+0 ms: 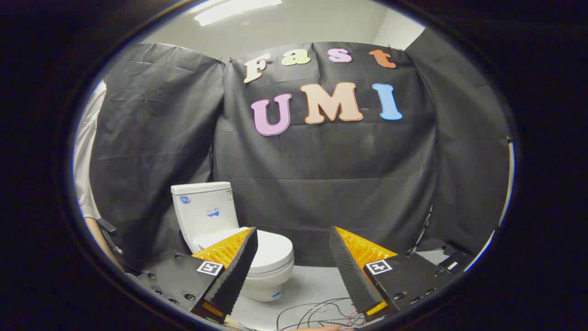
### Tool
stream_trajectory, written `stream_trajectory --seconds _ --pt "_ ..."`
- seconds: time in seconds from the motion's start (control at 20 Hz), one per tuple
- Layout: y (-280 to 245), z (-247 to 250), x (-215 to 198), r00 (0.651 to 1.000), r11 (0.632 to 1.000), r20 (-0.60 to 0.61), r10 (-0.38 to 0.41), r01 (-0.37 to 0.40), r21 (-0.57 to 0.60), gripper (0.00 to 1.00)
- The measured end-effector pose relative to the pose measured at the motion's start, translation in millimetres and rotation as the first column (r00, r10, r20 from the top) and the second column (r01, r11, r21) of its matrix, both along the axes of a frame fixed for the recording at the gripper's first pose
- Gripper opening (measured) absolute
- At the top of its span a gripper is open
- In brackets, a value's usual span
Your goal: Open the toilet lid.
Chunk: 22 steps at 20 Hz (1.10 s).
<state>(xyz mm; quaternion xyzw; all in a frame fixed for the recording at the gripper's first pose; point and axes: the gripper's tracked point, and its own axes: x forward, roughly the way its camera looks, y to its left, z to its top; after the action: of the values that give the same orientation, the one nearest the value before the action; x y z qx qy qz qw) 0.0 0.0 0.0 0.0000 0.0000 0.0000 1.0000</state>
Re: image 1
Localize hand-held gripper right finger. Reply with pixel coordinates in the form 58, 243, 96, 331
329, 226, 460, 322

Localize tangle of floor cables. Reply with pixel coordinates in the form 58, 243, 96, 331
276, 298, 368, 331

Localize black box white label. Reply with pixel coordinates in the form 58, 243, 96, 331
439, 251, 474, 274

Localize white toilet lid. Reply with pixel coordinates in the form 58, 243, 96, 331
198, 227, 294, 276

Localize person's white shirt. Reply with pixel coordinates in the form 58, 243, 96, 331
73, 80, 107, 219

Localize black backdrop cloth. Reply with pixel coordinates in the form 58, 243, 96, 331
90, 29, 510, 269

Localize white toilet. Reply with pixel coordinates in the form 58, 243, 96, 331
171, 182, 295, 302

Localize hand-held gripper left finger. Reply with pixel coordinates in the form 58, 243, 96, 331
136, 227, 259, 324

